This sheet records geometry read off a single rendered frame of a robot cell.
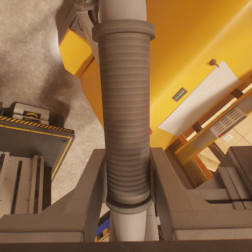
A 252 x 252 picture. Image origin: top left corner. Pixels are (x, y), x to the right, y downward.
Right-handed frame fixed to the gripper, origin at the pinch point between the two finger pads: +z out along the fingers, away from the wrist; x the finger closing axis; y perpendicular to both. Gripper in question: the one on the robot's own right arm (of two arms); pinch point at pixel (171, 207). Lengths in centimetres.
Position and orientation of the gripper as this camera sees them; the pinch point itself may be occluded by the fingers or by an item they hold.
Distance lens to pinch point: 22.0
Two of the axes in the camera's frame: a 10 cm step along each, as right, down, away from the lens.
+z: -10.0, 0.3, 0.2
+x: 0.1, 7.0, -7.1
